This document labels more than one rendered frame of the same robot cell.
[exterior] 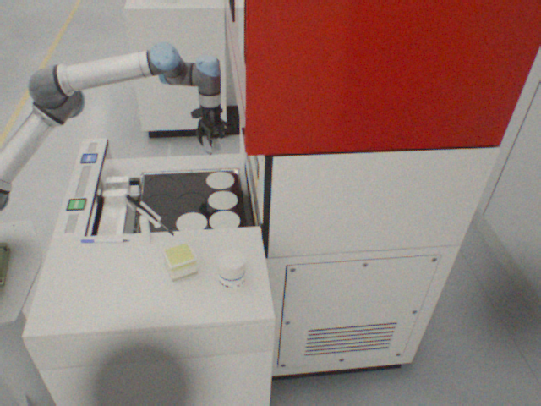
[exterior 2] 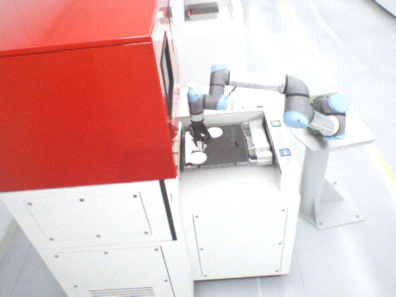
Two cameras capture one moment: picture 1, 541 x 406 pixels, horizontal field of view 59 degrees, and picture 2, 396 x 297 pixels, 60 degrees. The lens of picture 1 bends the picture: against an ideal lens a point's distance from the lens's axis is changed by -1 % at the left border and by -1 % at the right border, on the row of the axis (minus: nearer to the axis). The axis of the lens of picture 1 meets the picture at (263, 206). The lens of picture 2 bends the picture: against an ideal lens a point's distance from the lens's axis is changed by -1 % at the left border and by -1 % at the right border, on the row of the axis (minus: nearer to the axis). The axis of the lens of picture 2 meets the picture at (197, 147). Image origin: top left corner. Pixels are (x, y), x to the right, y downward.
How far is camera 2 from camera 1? 288 cm
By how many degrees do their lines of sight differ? 99
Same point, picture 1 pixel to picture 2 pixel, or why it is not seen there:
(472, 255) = not seen: outside the picture
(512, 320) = (22, 250)
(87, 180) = (278, 138)
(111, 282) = (242, 94)
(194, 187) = (213, 152)
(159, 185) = (236, 153)
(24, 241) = (307, 138)
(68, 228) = (273, 114)
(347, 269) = not seen: hidden behind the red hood
